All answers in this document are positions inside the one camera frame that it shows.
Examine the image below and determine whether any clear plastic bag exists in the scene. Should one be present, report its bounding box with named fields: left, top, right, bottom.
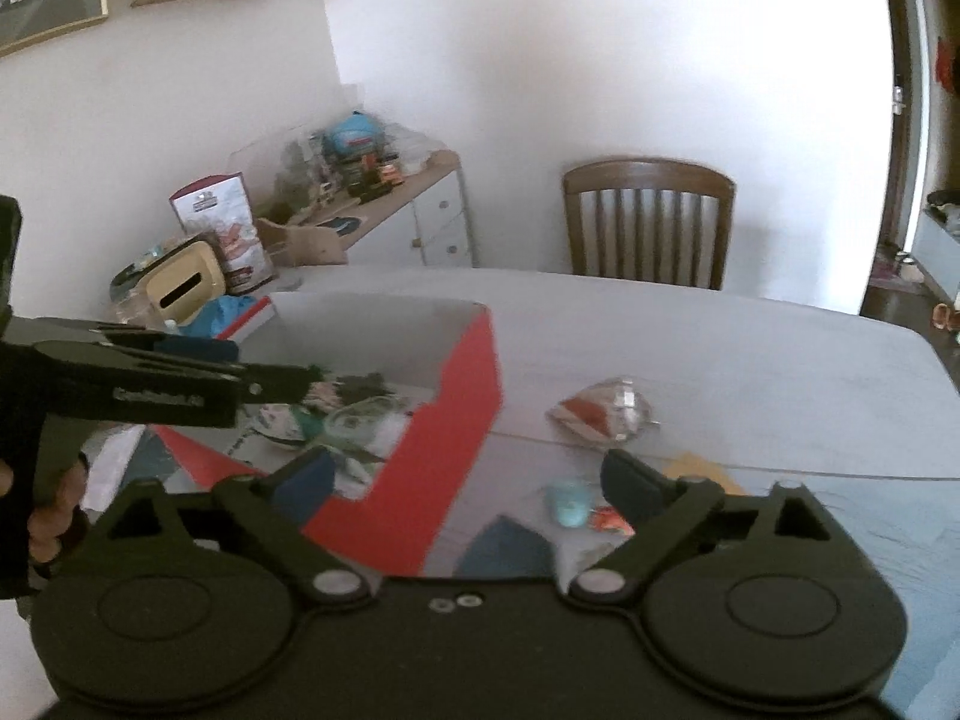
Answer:
left=319, top=399, right=410, bottom=457

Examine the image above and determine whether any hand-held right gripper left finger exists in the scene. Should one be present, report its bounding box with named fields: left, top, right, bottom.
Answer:
left=105, top=444, right=372, bottom=605

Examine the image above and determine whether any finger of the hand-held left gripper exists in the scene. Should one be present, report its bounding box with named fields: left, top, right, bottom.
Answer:
left=36, top=343, right=326, bottom=401
left=7, top=319, right=239, bottom=363

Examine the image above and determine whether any white wooden sideboard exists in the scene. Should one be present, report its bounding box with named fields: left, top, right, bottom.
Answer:
left=247, top=150, right=479, bottom=271

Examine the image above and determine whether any silver orange snack packet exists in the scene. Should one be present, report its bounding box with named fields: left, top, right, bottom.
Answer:
left=546, top=377, right=661, bottom=452

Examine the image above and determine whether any dark wooden door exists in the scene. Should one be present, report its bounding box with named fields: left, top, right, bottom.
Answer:
left=877, top=0, right=927, bottom=256

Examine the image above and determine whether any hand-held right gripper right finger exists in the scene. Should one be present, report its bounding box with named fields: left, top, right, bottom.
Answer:
left=566, top=448, right=860, bottom=605

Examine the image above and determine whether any cream tissue box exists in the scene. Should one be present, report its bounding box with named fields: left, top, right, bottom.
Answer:
left=142, top=236, right=226, bottom=320

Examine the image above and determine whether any white wall cabinet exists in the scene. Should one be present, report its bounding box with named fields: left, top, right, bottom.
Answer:
left=911, top=195, right=960, bottom=301

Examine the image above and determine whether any red cardboard box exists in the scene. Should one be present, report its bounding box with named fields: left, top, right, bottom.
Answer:
left=79, top=292, right=503, bottom=578

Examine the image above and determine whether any clear bag of dried herbs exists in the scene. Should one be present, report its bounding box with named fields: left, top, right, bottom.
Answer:
left=311, top=373, right=398, bottom=402

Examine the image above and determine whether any yellow carton box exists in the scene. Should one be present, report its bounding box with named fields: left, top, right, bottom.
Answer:
left=664, top=452, right=751, bottom=497

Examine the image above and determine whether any person's left hand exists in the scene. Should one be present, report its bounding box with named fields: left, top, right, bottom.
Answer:
left=27, top=459, right=91, bottom=578

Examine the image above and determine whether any light blue soft toy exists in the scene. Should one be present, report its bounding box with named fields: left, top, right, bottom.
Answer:
left=544, top=481, right=593, bottom=528

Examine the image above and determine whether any brown paper bag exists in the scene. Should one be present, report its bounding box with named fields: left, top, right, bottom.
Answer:
left=259, top=217, right=350, bottom=267

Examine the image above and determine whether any wooden slat-back chair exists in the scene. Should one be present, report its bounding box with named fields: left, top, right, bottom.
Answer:
left=562, top=157, right=736, bottom=292

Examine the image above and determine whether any red white carton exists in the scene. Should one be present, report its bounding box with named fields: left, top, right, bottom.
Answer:
left=169, top=172, right=275, bottom=293

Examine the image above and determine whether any blue cloth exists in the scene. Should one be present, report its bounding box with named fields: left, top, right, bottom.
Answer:
left=184, top=294, right=272, bottom=338

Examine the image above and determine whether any white plastic bag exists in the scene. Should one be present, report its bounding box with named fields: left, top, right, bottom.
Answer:
left=382, top=127, right=440, bottom=173

